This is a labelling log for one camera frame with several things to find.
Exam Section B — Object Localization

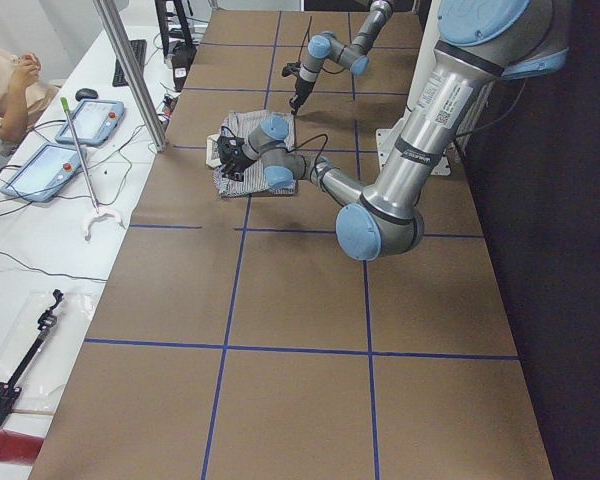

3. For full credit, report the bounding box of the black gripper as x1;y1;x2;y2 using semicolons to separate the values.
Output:
217;135;253;182
282;61;315;116

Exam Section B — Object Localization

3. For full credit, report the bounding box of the navy white striped polo shirt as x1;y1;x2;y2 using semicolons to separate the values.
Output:
205;110;297;198

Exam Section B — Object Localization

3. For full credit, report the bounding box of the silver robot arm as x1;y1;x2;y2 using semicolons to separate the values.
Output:
217;1;572;261
282;0;396;115

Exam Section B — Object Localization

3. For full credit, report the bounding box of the black box with label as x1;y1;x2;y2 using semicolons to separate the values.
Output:
171;43;197;92

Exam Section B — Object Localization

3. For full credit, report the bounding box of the silver reacher grabber stick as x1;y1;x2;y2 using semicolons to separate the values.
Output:
60;96;124;241

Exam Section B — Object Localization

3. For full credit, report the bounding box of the far blue teach pendant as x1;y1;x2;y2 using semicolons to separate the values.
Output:
61;97;125;147

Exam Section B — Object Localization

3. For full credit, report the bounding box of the blue teach pendant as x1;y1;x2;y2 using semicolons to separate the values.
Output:
61;97;125;147
0;142;81;202

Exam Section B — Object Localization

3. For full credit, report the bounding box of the black keyboard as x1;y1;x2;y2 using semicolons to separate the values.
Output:
111;38;148;87

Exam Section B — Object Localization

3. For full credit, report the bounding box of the black metal stand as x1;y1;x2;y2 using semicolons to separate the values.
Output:
153;0;201;61

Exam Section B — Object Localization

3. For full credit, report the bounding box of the black computer mouse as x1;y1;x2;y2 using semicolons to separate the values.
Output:
75;88;99;101

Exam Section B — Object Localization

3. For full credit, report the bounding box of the near blue teach pendant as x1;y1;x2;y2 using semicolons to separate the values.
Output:
0;142;81;202

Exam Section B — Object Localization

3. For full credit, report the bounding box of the seated person in beige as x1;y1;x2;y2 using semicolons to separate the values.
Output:
0;48;59;152

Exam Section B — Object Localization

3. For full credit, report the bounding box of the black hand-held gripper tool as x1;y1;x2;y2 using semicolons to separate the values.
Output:
0;288;65;426

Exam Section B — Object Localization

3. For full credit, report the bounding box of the red cylinder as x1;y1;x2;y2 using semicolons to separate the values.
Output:
0;428;44;465

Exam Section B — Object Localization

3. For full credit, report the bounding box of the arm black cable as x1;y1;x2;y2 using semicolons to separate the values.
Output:
284;132;331;166
294;16;315;66

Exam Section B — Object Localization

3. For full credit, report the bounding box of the white camera mast base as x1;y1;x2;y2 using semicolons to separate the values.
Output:
376;1;440;168

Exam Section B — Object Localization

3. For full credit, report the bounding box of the aluminium frame post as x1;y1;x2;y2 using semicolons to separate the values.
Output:
93;0;167;152

